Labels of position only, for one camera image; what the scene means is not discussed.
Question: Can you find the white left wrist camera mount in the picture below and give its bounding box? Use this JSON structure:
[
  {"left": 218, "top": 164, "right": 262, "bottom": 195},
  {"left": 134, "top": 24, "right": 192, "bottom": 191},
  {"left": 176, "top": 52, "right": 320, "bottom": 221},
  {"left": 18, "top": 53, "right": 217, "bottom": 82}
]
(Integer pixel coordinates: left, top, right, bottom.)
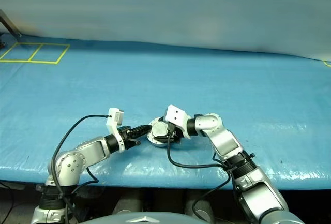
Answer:
[{"left": 106, "top": 108, "right": 125, "bottom": 154}]

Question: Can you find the grey metal bracket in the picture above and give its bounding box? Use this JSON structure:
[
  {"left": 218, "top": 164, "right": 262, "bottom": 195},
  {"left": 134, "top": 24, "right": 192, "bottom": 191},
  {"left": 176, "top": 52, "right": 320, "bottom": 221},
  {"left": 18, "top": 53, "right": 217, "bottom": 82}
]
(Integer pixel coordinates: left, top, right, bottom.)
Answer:
[{"left": 0, "top": 9, "right": 23, "bottom": 38}]

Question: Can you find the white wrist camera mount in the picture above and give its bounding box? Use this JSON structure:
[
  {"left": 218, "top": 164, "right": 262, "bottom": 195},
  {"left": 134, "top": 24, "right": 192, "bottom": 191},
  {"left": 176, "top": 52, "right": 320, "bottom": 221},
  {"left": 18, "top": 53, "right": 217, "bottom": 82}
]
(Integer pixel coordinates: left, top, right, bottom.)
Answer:
[
  {"left": 106, "top": 108, "right": 125, "bottom": 154},
  {"left": 164, "top": 104, "right": 192, "bottom": 140}
]

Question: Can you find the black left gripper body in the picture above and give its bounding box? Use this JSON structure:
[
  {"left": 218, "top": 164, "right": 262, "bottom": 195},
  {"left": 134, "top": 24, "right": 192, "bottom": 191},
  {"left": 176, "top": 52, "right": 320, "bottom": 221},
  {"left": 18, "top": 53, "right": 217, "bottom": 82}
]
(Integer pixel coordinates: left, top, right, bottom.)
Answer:
[{"left": 118, "top": 125, "right": 142, "bottom": 151}]

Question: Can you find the yellow tape double square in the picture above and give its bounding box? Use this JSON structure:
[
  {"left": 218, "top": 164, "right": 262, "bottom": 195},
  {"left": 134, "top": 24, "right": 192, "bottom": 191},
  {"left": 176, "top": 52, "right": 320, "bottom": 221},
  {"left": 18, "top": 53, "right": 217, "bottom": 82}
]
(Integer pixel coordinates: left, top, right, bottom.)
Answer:
[{"left": 0, "top": 42, "right": 71, "bottom": 65}]

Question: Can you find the grey robot torso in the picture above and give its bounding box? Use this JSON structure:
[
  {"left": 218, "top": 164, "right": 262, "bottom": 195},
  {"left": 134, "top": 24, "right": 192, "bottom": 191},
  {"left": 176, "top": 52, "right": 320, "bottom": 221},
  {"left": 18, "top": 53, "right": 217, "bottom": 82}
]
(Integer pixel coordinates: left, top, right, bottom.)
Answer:
[{"left": 94, "top": 210, "right": 207, "bottom": 224}]

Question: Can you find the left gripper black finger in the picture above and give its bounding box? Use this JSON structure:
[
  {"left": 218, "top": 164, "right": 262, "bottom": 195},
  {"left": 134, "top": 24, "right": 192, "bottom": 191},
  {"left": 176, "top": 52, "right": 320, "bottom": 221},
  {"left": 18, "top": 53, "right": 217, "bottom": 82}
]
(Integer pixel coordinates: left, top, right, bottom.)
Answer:
[
  {"left": 130, "top": 125, "right": 153, "bottom": 135},
  {"left": 130, "top": 130, "right": 151, "bottom": 142}
]

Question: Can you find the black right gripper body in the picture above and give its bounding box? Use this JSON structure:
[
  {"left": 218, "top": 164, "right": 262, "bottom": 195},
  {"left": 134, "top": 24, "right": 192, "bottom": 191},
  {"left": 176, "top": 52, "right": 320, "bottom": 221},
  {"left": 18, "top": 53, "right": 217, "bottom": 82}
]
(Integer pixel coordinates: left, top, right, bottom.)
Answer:
[{"left": 165, "top": 122, "right": 182, "bottom": 143}]

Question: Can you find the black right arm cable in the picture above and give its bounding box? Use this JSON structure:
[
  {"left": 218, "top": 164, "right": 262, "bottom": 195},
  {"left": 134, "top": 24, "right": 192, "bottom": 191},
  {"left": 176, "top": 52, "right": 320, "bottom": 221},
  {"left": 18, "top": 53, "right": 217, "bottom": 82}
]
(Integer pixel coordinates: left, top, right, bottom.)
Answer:
[{"left": 166, "top": 122, "right": 233, "bottom": 218}]

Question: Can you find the blue table cover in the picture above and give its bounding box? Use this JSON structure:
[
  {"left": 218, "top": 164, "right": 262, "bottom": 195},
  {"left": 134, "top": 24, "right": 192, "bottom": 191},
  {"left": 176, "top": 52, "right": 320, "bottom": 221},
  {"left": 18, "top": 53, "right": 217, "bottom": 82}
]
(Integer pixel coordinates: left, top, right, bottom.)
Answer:
[{"left": 0, "top": 32, "right": 331, "bottom": 190}]

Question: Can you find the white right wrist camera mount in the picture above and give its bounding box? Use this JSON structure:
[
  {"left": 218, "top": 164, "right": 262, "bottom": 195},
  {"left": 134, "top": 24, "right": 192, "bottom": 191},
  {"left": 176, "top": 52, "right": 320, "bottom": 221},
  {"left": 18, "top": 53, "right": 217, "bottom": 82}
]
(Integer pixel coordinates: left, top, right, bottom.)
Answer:
[{"left": 164, "top": 104, "right": 192, "bottom": 140}]

